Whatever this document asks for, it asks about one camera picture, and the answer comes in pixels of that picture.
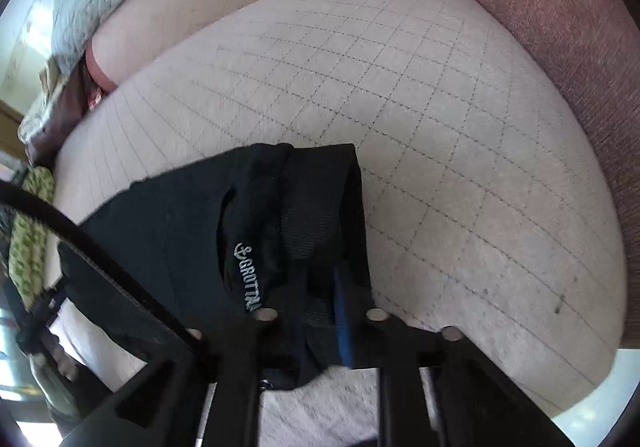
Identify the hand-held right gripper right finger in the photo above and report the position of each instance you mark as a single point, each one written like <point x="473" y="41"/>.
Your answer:
<point x="344" y="317"/>

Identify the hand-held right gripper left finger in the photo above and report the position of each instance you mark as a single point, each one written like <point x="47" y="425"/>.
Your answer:
<point x="235" y="352"/>

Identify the black pants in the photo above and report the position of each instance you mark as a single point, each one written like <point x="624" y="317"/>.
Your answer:
<point x="200" y="237"/>

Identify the person's left hand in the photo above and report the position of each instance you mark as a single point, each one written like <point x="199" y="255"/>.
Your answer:
<point x="62" y="357"/>

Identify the green patterned pillow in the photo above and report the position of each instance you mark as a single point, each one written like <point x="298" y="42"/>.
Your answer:
<point x="30" y="237"/>

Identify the white quilted mattress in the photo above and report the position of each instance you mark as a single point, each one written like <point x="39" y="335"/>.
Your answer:
<point x="400" y="127"/>

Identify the dark maroon cloth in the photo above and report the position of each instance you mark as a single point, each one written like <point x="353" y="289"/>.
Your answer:
<point x="67" y="104"/>

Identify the beige patterned cloth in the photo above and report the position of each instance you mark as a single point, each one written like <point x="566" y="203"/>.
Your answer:
<point x="42" y="102"/>

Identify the red and white packet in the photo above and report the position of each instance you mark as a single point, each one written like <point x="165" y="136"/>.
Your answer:
<point x="95" y="99"/>

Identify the light pink sofa back cushion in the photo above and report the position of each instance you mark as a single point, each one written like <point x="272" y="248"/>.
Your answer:
<point x="200" y="12"/>

